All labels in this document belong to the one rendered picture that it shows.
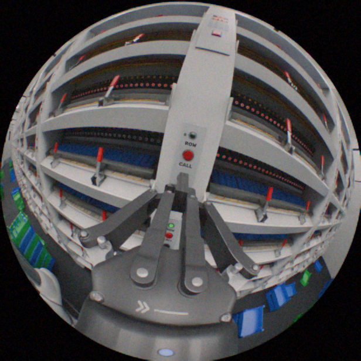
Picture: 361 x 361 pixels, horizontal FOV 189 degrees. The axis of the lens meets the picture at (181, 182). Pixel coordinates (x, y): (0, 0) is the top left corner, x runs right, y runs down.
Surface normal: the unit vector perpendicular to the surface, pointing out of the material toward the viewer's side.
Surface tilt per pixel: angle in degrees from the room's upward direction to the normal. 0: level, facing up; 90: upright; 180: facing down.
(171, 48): 109
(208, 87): 90
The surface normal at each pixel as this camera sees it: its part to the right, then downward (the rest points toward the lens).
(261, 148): -0.13, 0.63
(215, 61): -0.07, 0.36
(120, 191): 0.18, -0.74
